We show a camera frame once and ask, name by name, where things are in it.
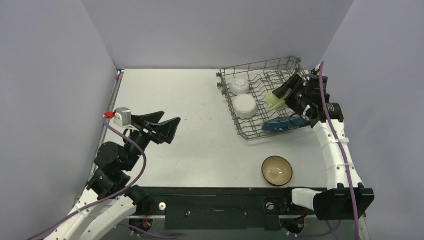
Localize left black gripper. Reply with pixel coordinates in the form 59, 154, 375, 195
122, 111, 181, 172

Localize green mug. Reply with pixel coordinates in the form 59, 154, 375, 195
264, 91, 288, 112

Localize blue leaf-shaped plate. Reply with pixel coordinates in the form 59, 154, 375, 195
262, 116, 310, 132

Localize white scalloped black-rimmed dish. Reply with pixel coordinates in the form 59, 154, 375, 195
232, 94, 258, 120

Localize plain white bowl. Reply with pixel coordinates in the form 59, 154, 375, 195
229, 77, 250, 96

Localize brown black-rimmed bowl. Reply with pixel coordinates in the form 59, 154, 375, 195
261, 155, 294, 187

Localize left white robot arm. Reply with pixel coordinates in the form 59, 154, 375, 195
47, 107, 181, 240

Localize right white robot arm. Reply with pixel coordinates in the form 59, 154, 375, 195
272, 73, 375, 221

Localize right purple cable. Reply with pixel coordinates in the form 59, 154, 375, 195
314, 61, 362, 240

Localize purple cable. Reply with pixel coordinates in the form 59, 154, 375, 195
26, 114, 181, 240
314, 61, 362, 240

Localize grey wire dish rack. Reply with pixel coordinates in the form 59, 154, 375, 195
216, 56, 331, 140

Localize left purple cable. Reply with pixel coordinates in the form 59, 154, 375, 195
26, 114, 181, 240

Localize black front mounting rail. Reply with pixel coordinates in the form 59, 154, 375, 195
123, 187, 315, 233

